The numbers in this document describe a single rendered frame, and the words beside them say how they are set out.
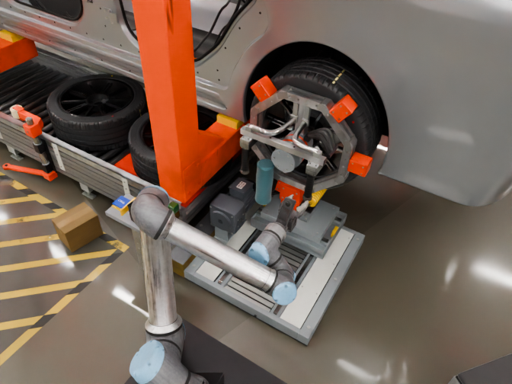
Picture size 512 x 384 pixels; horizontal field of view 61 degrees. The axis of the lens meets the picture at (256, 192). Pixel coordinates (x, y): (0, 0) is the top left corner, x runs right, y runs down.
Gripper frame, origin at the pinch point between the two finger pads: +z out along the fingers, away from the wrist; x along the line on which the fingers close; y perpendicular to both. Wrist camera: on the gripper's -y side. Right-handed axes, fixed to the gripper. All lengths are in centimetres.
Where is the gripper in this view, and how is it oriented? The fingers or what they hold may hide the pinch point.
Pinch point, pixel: (299, 198)
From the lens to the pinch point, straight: 190.1
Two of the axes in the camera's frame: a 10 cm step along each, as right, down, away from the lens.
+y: -0.4, 7.2, 6.9
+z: 5.1, -5.8, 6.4
